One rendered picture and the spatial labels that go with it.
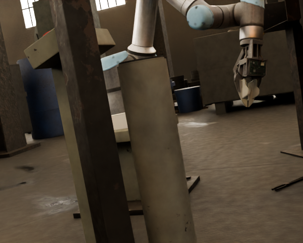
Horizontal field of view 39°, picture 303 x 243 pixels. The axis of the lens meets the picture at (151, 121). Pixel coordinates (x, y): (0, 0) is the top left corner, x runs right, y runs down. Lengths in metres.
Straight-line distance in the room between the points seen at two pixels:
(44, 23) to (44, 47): 4.03
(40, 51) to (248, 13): 0.72
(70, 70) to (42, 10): 4.32
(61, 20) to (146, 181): 0.47
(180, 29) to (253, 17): 10.67
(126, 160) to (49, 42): 0.76
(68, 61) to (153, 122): 0.34
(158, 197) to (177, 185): 0.05
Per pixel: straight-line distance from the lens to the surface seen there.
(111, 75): 1.62
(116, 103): 1.61
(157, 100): 0.98
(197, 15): 1.36
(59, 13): 0.70
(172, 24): 12.14
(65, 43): 0.70
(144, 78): 0.97
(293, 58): 2.05
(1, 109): 3.92
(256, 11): 1.43
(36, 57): 0.97
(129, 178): 1.62
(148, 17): 1.70
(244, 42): 1.42
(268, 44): 3.96
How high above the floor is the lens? 0.48
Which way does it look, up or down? 6 degrees down
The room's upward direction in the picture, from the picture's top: 10 degrees counter-clockwise
